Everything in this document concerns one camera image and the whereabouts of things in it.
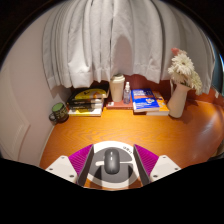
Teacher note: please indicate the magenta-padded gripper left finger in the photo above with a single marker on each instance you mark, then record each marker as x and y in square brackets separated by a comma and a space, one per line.
[60, 167]

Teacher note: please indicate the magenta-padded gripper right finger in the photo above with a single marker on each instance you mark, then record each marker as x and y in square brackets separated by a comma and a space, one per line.
[166, 166]

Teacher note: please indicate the black computer mouse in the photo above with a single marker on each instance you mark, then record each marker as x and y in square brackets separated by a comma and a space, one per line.
[111, 161]

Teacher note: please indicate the white and grey mouse pad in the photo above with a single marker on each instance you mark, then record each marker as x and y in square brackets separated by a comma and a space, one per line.
[100, 149]

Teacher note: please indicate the green mug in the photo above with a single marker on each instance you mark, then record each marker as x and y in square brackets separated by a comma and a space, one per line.
[60, 112]

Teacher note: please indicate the white-edged book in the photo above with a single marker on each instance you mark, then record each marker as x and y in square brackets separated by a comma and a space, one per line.
[85, 112]

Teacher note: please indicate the cream ceramic vase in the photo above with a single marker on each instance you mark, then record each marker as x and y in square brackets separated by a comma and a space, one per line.
[177, 103]

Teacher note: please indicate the blue book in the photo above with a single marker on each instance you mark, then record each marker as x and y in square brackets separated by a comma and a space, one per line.
[144, 99]

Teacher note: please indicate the black and yellow book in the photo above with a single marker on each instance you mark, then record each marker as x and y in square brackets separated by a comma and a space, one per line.
[88, 95]

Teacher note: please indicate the red book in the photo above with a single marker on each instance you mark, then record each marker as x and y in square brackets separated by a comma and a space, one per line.
[116, 105]

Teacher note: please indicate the clear spray bottle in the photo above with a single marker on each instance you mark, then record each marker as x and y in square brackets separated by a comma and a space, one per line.
[127, 96]

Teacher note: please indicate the cream tumbler cup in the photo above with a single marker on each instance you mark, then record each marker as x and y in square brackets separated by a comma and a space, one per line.
[117, 88]

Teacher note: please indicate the white flower bouquet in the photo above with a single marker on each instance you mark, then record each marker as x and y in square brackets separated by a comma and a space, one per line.
[183, 66]

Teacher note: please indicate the window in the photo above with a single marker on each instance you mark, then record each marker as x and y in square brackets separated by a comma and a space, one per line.
[221, 73]

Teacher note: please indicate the white curtain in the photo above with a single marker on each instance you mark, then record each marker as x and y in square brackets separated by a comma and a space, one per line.
[110, 36]

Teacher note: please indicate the white wall panel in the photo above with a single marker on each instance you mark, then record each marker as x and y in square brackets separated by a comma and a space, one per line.
[11, 123]

